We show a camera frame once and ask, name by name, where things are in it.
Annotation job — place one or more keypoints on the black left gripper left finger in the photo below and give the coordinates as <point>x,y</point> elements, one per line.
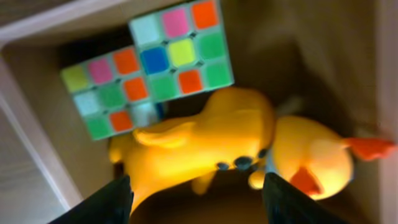
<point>112,204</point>

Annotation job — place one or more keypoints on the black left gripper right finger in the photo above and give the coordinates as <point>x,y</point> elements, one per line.
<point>287,205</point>

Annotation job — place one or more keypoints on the orange and blue duck toy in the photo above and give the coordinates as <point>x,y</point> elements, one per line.
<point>315,159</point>

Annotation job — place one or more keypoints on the beige cardboard box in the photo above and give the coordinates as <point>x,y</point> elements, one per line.
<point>333,52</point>

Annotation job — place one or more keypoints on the orange pig toy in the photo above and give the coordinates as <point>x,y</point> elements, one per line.
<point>232,131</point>

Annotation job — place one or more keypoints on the rubiks cube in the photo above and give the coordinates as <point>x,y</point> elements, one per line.
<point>183,49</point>
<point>111,93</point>

